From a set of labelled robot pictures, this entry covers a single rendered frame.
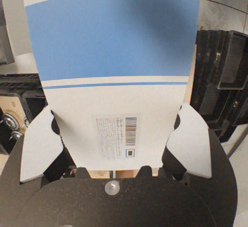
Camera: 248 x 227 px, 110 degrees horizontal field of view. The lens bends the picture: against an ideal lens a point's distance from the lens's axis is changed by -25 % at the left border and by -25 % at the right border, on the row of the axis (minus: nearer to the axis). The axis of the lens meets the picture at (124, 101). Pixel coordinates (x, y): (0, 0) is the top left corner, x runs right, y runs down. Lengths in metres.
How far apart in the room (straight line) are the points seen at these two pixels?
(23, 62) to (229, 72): 1.37
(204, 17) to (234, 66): 0.63
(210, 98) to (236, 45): 0.52
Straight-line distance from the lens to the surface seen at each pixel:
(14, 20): 0.38
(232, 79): 1.21
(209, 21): 1.57
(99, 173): 0.90
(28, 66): 0.69
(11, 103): 0.68
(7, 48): 0.73
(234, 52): 1.13
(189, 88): 0.47
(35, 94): 0.41
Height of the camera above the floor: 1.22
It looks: 60 degrees down
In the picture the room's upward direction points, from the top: 175 degrees clockwise
